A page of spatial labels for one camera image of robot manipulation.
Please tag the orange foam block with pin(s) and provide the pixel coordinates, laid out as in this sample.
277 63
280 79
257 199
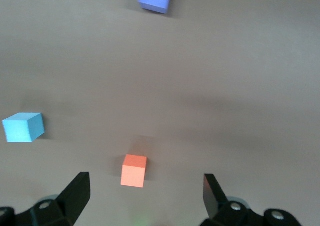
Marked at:
133 173

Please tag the light blue foam block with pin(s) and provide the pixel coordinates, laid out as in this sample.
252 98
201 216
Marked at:
20 128

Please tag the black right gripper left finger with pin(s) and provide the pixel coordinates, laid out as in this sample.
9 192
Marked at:
67 206

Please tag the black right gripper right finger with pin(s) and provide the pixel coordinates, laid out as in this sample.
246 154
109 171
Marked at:
225 213

